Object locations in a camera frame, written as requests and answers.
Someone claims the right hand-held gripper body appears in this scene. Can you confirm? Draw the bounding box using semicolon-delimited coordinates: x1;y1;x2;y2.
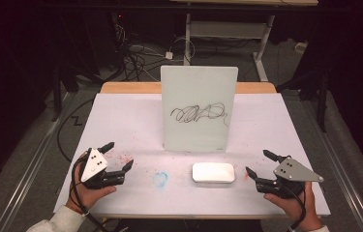
255;156;325;199

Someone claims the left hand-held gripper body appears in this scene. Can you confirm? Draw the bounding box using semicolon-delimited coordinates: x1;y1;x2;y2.
79;147;126;190

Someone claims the white whiteboard eraser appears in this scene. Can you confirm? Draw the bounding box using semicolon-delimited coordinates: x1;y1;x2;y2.
191;161;236;185

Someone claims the person's left hand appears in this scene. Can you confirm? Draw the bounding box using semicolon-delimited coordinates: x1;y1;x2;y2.
65;153;118;215

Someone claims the person's right hand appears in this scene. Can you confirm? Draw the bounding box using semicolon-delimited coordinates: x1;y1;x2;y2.
263;182;324;232

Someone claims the white table mat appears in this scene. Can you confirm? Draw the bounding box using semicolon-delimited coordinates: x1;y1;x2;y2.
53;92;331;218

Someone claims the wooden table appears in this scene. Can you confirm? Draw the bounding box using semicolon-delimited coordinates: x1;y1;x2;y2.
90;80;299;221

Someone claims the black metal stand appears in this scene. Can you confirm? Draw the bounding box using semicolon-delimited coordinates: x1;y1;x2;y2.
277;69;329;133
50;62;66;123

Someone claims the small standing whiteboard with scribble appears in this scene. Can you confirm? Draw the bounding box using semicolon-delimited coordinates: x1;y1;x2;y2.
160;65;239;154

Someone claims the white power strip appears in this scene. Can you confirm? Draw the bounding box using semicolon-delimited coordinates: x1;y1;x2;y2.
292;41;309;54

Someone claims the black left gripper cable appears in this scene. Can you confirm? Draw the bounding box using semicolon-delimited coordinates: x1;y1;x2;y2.
71;154;109;232

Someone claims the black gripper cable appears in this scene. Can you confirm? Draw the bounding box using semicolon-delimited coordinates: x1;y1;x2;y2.
282;183;308;232
71;154;109;232

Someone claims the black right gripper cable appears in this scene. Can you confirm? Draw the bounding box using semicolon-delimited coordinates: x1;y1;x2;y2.
282;183;308;232

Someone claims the metal floor rail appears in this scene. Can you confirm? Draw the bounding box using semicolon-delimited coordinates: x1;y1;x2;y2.
298;93;363;232
0;91;81;232

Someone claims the black floor cable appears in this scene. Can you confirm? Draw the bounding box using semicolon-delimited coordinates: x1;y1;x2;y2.
56;97;96;163

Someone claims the bundle of floor cables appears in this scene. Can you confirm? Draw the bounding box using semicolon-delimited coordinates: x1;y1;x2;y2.
110;23;197;82

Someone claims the white metal desk frame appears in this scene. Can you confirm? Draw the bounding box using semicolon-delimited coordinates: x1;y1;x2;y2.
168;0;319;82

